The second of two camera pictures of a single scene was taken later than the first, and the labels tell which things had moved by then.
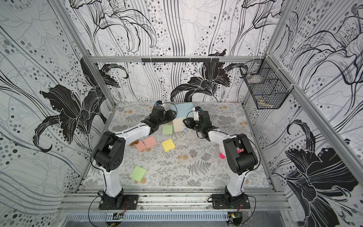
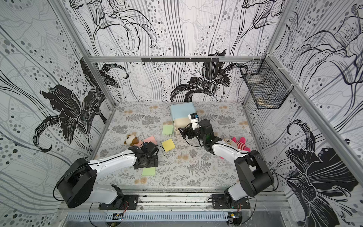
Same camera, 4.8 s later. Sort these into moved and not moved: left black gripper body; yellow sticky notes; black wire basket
Moved: left black gripper body
Not moved: black wire basket; yellow sticky notes
